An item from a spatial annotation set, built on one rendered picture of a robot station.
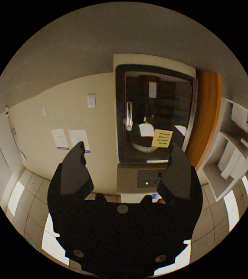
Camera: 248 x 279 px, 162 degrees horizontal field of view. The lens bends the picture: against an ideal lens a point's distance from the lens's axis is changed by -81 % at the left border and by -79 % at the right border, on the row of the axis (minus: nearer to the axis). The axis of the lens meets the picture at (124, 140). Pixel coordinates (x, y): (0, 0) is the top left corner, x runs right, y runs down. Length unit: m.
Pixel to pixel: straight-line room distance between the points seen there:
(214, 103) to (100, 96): 0.75
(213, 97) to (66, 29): 0.46
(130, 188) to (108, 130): 0.56
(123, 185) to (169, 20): 0.56
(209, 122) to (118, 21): 0.42
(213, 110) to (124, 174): 0.47
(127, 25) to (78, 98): 0.78
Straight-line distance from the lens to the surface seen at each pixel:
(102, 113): 0.82
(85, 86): 0.85
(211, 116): 0.42
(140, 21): 0.20
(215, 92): 0.41
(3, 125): 2.89
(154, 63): 0.36
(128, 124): 0.29
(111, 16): 0.18
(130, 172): 0.45
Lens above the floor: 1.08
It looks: 31 degrees up
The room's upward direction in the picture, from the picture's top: 179 degrees clockwise
